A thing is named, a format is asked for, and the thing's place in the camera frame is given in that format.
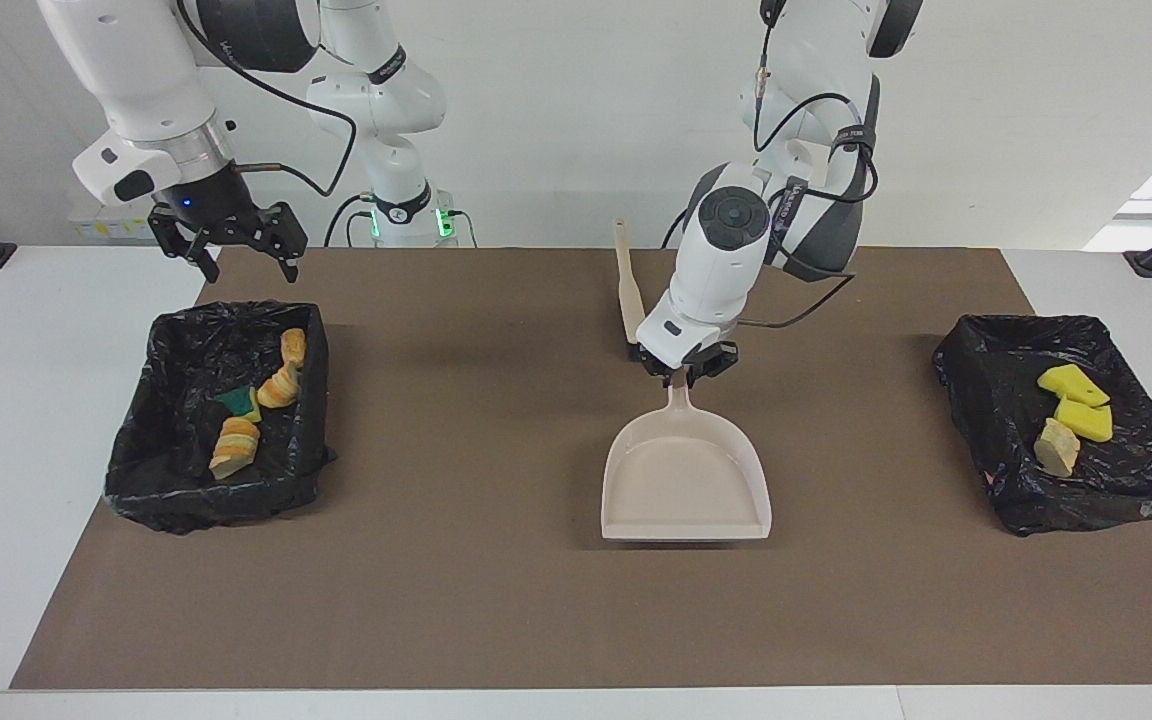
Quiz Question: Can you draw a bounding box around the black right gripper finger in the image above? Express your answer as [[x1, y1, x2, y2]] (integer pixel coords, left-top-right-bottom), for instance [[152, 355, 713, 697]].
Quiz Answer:
[[251, 202, 310, 285], [147, 205, 221, 285]]

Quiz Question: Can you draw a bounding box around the beige hand brush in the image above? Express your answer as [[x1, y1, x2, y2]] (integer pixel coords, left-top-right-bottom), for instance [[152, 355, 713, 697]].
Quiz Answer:
[[614, 218, 650, 353]]

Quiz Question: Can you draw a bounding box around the beige plastic dustpan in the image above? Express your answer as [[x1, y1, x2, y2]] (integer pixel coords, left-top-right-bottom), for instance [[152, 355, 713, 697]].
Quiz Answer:
[[601, 372, 773, 542]]

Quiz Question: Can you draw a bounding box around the small pale bread chunk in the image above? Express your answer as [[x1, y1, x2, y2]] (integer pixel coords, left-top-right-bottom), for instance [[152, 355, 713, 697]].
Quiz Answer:
[[256, 363, 300, 409]]

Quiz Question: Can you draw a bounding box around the small yellow green sponge piece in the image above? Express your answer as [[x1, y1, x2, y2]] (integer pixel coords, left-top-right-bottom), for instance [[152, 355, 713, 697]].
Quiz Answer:
[[214, 385, 262, 424]]

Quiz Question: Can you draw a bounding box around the large pale bread chunk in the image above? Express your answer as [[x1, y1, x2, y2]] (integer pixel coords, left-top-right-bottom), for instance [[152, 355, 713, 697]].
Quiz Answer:
[[209, 416, 262, 480]]

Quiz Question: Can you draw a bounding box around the beige rock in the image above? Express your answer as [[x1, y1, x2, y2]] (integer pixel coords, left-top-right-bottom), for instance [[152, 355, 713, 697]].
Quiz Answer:
[[1033, 417, 1081, 479]]

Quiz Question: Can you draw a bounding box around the black bag lined bin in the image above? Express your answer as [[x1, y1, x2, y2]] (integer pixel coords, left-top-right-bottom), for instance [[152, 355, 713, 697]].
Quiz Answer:
[[932, 314, 1152, 538], [104, 301, 337, 535]]

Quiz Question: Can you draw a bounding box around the brown table mat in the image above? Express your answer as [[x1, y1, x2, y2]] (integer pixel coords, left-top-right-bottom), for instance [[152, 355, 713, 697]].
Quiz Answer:
[[9, 247, 1152, 691]]

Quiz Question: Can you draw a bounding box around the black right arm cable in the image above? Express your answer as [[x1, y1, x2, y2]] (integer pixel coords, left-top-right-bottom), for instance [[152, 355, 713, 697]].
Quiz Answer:
[[174, 0, 359, 199]]

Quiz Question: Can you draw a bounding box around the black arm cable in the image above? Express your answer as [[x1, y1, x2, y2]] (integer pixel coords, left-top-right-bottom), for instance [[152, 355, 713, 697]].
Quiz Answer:
[[734, 0, 882, 329], [174, 0, 359, 199]]

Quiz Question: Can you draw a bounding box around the white wall box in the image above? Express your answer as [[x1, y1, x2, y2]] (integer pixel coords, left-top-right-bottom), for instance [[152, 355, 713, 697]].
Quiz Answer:
[[68, 205, 159, 241]]

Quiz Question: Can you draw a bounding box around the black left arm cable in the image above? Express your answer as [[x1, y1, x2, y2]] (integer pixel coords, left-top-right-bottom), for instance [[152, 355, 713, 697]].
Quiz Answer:
[[734, 0, 882, 329]]

